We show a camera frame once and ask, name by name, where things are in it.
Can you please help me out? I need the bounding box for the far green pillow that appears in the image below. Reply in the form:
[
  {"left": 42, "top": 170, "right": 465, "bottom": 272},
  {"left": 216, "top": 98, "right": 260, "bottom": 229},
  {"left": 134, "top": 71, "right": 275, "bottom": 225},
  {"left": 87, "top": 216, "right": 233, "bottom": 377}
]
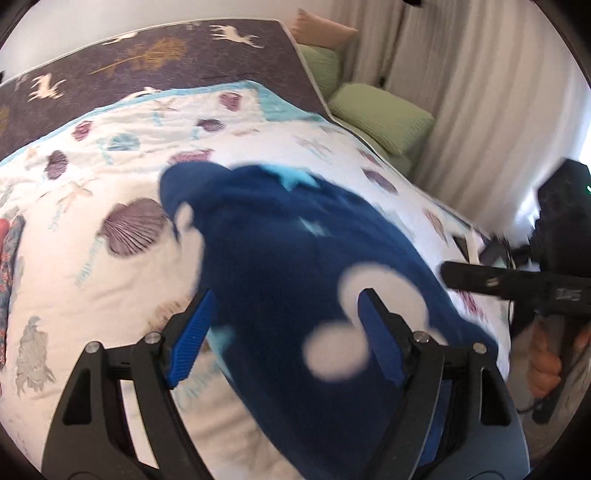
[{"left": 297, "top": 44, "right": 341, "bottom": 100}]

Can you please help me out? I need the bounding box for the near green pillow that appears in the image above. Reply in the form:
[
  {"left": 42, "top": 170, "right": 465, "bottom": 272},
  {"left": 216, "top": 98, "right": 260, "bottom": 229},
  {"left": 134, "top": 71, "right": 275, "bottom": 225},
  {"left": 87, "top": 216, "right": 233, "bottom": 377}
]
[{"left": 329, "top": 83, "right": 435, "bottom": 155}]

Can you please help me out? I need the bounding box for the folded floral patterned garment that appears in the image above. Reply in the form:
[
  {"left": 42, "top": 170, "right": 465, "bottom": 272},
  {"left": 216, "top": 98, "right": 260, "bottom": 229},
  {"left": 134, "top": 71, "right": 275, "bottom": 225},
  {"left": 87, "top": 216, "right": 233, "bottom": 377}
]
[{"left": 1, "top": 215, "right": 26, "bottom": 368}]

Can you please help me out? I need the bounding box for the dark deer print mattress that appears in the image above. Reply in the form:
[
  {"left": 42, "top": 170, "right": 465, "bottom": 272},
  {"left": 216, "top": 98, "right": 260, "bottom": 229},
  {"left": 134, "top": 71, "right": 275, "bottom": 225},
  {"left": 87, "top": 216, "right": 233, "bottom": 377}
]
[{"left": 1, "top": 19, "right": 329, "bottom": 157}]

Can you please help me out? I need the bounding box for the navy blue fleece garment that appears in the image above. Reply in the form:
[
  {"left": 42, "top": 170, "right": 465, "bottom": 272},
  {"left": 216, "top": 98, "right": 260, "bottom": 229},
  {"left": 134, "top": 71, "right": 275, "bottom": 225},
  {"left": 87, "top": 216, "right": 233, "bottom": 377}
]
[{"left": 159, "top": 162, "right": 498, "bottom": 479}]

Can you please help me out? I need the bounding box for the person's right hand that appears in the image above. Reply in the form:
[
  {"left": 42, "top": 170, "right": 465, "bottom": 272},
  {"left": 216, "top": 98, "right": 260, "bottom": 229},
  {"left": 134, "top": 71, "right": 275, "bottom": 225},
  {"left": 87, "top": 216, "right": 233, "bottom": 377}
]
[{"left": 527, "top": 318, "right": 590, "bottom": 400}]

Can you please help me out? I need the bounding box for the cream window curtain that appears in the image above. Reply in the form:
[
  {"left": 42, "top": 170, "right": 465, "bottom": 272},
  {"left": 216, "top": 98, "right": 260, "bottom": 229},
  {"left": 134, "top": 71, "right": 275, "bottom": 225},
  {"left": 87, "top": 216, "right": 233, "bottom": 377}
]
[{"left": 331, "top": 0, "right": 591, "bottom": 241}]

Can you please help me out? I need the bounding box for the green pillow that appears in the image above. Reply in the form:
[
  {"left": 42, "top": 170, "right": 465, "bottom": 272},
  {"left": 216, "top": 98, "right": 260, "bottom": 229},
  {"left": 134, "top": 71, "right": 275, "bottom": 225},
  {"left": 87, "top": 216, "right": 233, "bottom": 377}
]
[
  {"left": 329, "top": 83, "right": 435, "bottom": 155},
  {"left": 297, "top": 44, "right": 341, "bottom": 100}
]

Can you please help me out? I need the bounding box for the white seashell print quilt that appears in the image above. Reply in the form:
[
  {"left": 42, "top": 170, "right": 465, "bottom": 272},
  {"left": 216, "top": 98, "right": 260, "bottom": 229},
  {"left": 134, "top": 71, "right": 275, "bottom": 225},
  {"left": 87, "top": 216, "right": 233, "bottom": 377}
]
[{"left": 1, "top": 81, "right": 484, "bottom": 465}]

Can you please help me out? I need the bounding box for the beige pillow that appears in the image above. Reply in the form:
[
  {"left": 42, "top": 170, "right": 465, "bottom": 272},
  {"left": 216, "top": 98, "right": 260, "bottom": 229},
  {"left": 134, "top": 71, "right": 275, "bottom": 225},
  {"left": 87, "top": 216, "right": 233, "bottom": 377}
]
[{"left": 290, "top": 9, "right": 358, "bottom": 50}]

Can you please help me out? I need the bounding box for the folded red pink garment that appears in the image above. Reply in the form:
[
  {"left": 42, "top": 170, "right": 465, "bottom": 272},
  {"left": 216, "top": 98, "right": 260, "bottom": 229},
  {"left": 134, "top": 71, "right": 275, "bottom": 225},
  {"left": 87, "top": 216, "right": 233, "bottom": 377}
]
[{"left": 0, "top": 218, "right": 10, "bottom": 255}]

